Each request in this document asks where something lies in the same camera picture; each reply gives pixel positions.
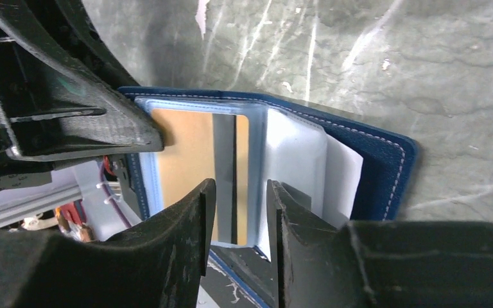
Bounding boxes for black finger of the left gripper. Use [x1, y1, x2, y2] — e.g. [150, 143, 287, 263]
[0, 1, 164, 162]

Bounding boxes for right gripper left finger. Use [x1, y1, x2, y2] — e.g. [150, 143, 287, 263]
[0, 178, 216, 307]

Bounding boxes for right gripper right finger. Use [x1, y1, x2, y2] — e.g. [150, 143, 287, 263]
[266, 180, 493, 307]

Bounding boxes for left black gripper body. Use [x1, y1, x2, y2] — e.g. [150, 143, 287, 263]
[0, 0, 141, 232]

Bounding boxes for blue leather card holder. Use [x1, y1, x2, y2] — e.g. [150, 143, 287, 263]
[119, 87, 418, 307]

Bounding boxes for gold credit card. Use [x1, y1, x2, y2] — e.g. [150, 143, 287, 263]
[151, 108, 251, 246]

